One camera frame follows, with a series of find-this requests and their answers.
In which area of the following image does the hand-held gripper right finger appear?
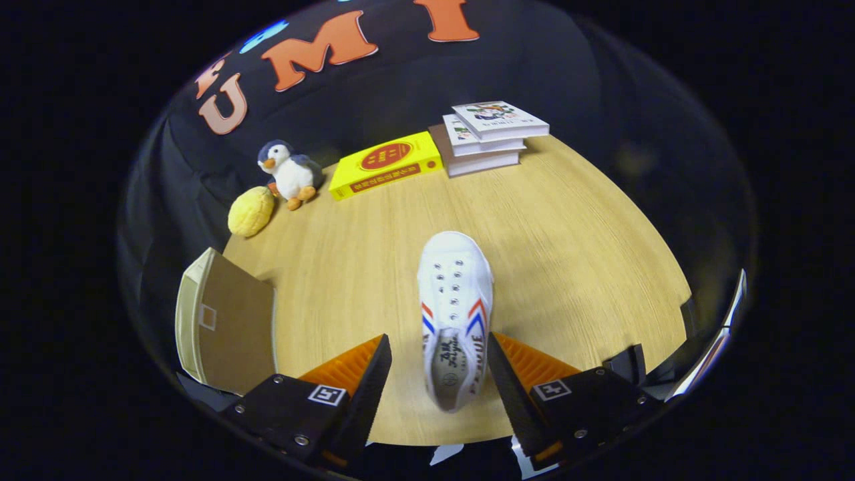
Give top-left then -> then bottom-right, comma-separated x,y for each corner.
486,331 -> 665,470

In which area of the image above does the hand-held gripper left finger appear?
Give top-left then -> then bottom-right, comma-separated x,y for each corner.
222,334 -> 393,468

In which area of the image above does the white canvas shoe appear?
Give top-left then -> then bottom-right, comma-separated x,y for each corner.
417,231 -> 495,413

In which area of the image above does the cream fabric storage box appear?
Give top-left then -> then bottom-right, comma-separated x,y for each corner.
175,247 -> 278,396

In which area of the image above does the yellow round plush toy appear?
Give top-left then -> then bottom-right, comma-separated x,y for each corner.
228,186 -> 276,238

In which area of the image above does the yellow book with red circle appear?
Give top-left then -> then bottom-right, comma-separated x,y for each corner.
329,131 -> 444,201

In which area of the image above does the penguin plush toy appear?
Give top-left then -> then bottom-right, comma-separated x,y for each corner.
257,140 -> 326,211

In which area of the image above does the white illustrated book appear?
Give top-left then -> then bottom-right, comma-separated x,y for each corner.
452,101 -> 550,142
442,114 -> 527,158

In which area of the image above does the black backdrop cloth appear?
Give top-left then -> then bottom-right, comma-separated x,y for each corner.
120,0 -> 755,375

